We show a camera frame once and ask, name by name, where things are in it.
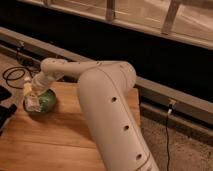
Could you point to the green ceramic bowl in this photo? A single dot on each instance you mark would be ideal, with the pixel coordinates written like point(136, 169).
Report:
point(47, 102)

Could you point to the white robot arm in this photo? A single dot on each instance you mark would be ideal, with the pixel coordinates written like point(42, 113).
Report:
point(101, 90)

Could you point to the wooden window frame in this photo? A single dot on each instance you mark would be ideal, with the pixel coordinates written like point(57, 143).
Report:
point(187, 21)

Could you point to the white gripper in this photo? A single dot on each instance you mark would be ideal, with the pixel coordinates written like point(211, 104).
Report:
point(40, 84)

